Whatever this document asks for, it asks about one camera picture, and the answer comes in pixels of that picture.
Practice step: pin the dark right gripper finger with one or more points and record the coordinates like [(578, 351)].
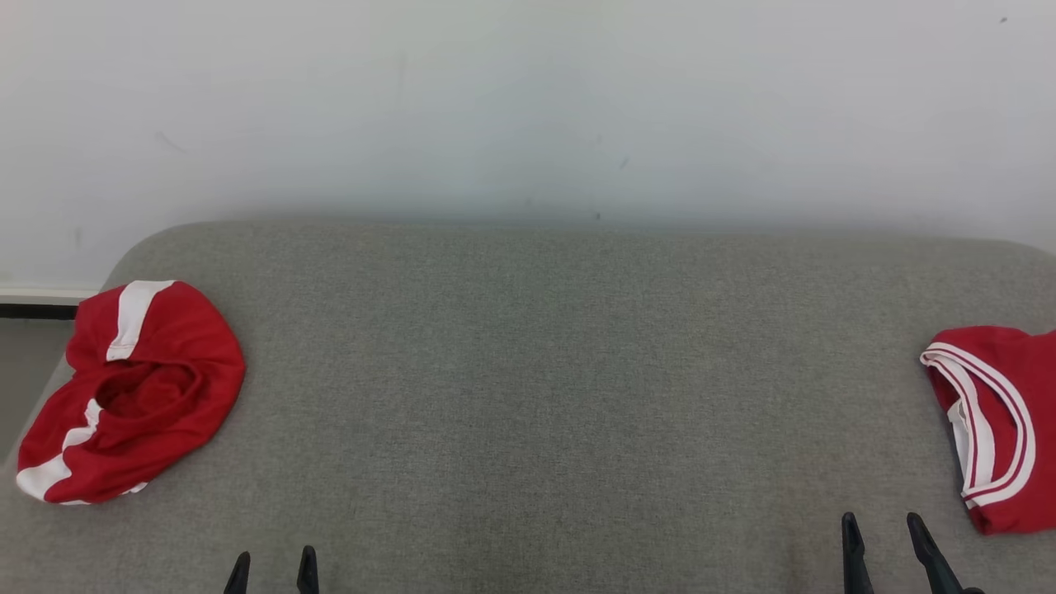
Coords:
[(932, 561), (855, 561)]

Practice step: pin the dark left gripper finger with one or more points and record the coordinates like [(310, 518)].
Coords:
[(308, 573), (238, 577)]

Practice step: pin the red jersey with white trim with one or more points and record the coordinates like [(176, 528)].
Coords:
[(1006, 429)]

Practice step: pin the red shorts with white stripe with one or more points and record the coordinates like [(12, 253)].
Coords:
[(148, 388)]

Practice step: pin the black white wall baseboard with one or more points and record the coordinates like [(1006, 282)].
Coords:
[(41, 304)]

